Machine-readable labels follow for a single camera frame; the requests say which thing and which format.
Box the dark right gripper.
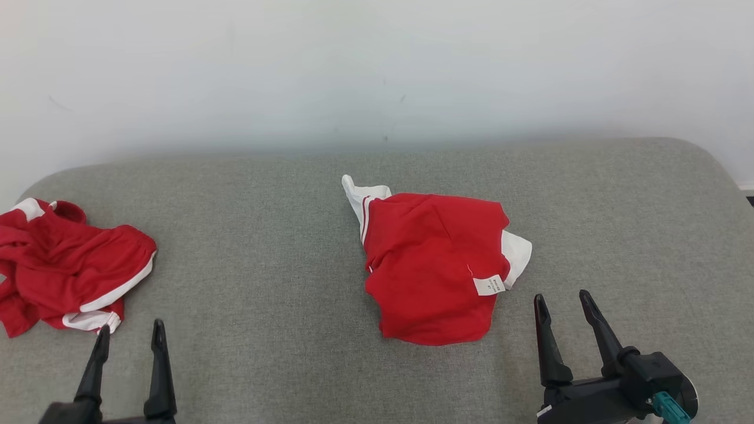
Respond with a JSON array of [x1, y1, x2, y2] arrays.
[[533, 289, 699, 424]]

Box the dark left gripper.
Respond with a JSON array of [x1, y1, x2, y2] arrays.
[[37, 319, 178, 424]]

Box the red shorts with white stripe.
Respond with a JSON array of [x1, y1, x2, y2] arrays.
[[0, 197, 158, 339]]

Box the red jersey with navy number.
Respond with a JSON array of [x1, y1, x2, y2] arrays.
[[341, 174, 533, 346]]

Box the grey fabric sofa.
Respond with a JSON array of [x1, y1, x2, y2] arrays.
[[0, 137, 754, 424]]

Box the teal cable connector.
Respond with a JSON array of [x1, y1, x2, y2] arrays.
[[652, 392, 691, 424]]

